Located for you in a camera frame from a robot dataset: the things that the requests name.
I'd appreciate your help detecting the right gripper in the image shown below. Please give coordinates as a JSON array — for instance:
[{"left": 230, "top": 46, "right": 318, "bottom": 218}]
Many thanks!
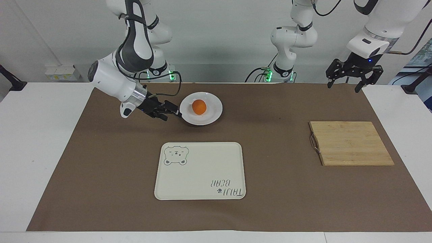
[{"left": 138, "top": 95, "right": 183, "bottom": 122}]

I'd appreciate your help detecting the black stand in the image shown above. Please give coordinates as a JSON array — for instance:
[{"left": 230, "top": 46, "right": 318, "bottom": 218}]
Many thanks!
[
  {"left": 401, "top": 65, "right": 432, "bottom": 95},
  {"left": 0, "top": 64, "right": 28, "bottom": 91}
]

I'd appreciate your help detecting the orange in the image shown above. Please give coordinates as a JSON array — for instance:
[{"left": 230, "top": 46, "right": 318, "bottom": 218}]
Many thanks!
[{"left": 192, "top": 99, "right": 207, "bottom": 115}]

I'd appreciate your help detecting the white tray with bear print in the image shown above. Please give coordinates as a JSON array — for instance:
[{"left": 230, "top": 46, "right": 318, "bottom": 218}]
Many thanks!
[{"left": 154, "top": 142, "right": 246, "bottom": 201}]

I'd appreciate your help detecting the black cable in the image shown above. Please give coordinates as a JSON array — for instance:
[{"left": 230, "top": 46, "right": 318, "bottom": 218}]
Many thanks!
[
  {"left": 133, "top": 70, "right": 183, "bottom": 102},
  {"left": 245, "top": 67, "right": 271, "bottom": 83},
  {"left": 312, "top": 0, "right": 342, "bottom": 17},
  {"left": 386, "top": 26, "right": 432, "bottom": 55}
]

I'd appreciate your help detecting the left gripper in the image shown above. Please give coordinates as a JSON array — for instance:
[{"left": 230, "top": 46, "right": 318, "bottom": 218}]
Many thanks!
[{"left": 325, "top": 51, "right": 384, "bottom": 93}]

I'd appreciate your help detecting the white round plate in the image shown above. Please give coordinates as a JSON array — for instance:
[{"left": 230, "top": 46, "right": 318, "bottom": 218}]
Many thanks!
[{"left": 179, "top": 92, "right": 223, "bottom": 126}]

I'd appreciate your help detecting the wooden cutting board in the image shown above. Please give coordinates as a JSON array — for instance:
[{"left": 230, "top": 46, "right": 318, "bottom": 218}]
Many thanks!
[{"left": 309, "top": 121, "right": 395, "bottom": 166}]

